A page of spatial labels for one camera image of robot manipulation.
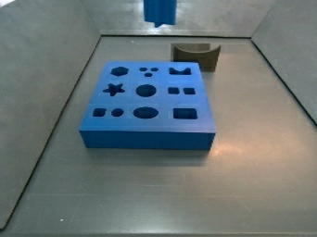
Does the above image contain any dark grey curved holder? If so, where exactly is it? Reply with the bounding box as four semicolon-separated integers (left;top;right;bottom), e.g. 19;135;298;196
172;43;223;72

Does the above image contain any blue shape-sorting block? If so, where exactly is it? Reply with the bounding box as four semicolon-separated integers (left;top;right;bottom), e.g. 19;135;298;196
80;61;216;150

